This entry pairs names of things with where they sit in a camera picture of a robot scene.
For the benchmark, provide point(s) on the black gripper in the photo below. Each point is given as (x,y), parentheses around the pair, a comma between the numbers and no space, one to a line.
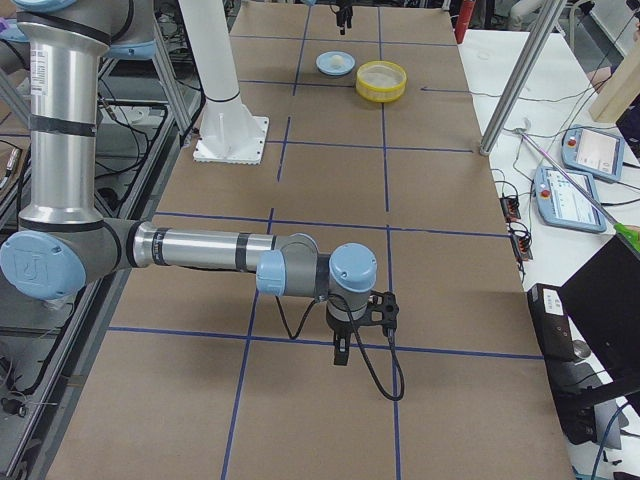
(343,9)
(341,329)

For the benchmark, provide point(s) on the white steamed bun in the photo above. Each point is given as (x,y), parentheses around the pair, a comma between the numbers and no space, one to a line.
(336,62)

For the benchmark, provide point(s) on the yellow rimmed bamboo steamer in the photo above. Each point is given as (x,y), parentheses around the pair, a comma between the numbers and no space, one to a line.
(381,81)

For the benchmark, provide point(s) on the wooden beam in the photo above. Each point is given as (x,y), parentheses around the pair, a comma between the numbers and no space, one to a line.
(618,90)

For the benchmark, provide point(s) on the orange black connector lower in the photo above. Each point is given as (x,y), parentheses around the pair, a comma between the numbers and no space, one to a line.
(521,245)

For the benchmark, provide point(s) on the red cylinder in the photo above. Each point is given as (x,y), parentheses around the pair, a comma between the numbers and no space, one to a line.
(463,20)

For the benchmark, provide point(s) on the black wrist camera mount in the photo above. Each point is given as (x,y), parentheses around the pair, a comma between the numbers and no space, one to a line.
(382,310)

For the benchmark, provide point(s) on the blue teach pendant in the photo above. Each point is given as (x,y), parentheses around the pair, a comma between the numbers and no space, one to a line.
(594,151)
(561,205)

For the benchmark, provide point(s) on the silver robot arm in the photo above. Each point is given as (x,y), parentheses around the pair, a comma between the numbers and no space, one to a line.
(63,243)

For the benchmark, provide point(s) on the orange black connector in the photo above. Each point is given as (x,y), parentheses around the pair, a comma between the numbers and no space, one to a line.
(510,208)
(521,245)

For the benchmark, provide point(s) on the aluminium frame post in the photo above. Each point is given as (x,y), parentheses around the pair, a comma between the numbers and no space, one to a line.
(529,55)

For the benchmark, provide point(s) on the near blue teach pendant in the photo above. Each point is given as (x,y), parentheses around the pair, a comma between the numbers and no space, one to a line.
(561,205)

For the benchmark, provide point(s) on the light blue plate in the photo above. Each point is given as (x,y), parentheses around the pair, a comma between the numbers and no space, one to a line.
(323,63)

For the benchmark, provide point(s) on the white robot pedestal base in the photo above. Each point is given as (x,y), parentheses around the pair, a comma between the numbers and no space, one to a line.
(229,133)

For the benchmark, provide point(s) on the orange black connector upper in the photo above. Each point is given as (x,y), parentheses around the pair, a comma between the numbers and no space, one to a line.
(510,208)

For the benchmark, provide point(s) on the black monitor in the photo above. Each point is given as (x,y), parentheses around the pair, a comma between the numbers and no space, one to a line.
(602,300)

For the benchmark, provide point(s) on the far blue teach pendant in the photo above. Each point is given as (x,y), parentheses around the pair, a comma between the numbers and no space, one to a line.
(594,151)

